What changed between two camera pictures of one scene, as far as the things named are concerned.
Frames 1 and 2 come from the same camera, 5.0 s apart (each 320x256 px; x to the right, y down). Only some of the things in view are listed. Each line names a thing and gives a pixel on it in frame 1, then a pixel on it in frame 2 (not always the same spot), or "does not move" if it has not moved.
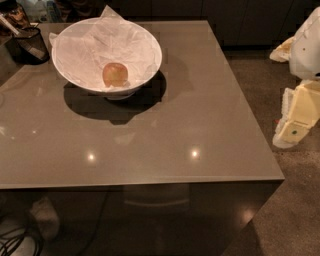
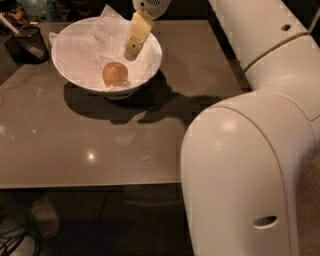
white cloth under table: x=47 y=218 does not move
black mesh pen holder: x=28 y=46 does not move
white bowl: x=110 y=55 does not move
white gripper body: x=306 y=50 → x=151 y=6
